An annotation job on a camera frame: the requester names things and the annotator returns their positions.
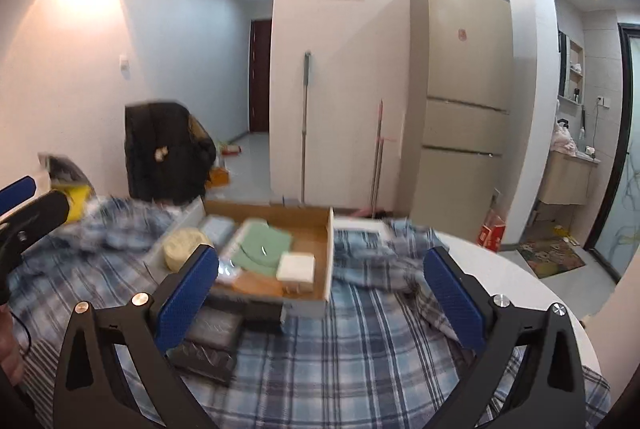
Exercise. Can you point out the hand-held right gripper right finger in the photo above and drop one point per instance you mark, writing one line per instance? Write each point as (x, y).
(455, 304)

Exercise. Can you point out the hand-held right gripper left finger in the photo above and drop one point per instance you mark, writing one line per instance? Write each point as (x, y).
(187, 294)

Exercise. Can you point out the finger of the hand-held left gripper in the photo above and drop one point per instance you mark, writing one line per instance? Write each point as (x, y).
(42, 211)
(17, 193)

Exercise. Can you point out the round beige tin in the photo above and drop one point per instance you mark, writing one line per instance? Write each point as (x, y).
(185, 249)

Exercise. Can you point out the dark grey window box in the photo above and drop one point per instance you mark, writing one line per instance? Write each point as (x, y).
(210, 349)

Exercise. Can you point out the light blue pack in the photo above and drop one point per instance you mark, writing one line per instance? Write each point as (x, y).
(217, 229)

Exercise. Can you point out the black small box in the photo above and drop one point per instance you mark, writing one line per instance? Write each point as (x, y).
(262, 311)

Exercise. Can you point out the green item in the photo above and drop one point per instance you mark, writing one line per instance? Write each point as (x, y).
(262, 246)

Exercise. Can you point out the white small box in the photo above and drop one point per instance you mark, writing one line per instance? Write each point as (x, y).
(296, 266)

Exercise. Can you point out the person's left hand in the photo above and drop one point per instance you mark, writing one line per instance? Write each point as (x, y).
(9, 344)

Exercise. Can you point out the yellow bag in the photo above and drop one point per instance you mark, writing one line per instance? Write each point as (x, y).
(75, 204)

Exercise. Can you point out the grey bag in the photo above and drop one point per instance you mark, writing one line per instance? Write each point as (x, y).
(65, 169)

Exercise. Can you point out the red cardboard box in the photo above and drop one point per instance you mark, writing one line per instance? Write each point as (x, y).
(492, 231)

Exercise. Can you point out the patterned doormat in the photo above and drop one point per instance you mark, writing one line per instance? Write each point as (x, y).
(550, 259)

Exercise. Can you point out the blue plaid cloth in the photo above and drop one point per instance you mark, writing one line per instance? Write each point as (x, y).
(350, 359)

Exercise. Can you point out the orange floor box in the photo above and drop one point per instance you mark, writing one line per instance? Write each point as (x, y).
(221, 176)

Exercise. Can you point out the chair with black jacket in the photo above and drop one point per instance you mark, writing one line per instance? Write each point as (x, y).
(160, 149)

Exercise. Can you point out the red floor item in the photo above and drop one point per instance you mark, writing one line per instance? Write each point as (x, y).
(230, 150)

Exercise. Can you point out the brown garment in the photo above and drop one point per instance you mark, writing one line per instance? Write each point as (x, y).
(202, 131)

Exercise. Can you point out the beige sink cabinet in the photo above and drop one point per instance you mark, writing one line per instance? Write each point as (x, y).
(567, 181)

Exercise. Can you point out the frosted glass door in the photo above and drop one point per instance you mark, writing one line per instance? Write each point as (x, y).
(620, 209)

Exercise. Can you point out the pink cloth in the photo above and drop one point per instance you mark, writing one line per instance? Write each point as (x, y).
(564, 140)

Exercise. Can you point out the beige refrigerator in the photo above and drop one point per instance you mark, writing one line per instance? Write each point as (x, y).
(460, 84)

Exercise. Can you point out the dark red door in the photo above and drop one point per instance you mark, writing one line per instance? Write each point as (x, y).
(261, 79)

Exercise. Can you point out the white wall switch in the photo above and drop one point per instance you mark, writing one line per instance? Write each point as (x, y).
(125, 66)

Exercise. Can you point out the white wall socket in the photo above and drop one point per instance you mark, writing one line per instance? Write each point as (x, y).
(603, 101)

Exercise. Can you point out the bathroom wall shelf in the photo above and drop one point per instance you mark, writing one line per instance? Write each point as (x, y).
(572, 69)

